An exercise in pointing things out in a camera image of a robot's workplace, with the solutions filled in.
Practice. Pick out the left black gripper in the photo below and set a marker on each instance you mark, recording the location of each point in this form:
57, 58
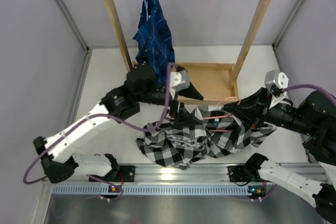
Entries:
184, 117

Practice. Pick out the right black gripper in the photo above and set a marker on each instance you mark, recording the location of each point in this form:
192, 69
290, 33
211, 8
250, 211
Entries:
252, 108

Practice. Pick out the black white checkered shirt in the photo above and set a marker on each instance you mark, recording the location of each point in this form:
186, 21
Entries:
220, 135

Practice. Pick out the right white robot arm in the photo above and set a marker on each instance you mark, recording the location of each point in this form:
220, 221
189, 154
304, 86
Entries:
314, 118

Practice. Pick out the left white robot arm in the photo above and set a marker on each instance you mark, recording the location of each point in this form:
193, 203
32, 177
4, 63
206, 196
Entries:
58, 153

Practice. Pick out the blue plaid shirt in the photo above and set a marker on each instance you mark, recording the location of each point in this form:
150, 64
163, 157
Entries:
154, 40

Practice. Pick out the wooden clothes rack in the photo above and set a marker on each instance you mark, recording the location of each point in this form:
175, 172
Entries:
216, 81

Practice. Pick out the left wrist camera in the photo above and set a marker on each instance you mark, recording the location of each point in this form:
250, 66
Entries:
179, 80

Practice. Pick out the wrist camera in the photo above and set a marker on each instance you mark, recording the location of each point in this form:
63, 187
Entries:
275, 81
179, 80

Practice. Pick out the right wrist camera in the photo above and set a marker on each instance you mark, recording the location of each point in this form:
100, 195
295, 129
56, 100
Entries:
275, 81

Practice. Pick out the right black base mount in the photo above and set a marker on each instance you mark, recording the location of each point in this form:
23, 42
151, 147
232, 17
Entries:
240, 175

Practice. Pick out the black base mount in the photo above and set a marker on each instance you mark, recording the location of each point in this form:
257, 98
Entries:
240, 175
125, 173

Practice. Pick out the aluminium mounting rail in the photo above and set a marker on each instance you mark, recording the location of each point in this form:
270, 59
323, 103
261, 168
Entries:
152, 173

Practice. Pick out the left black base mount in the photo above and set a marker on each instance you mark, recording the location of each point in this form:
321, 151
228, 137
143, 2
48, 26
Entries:
125, 173

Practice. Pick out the light blue wire hanger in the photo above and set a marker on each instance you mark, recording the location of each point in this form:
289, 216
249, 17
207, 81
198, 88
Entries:
146, 9

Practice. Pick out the slotted grey cable duct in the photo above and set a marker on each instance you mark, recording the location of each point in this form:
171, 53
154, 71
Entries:
156, 190

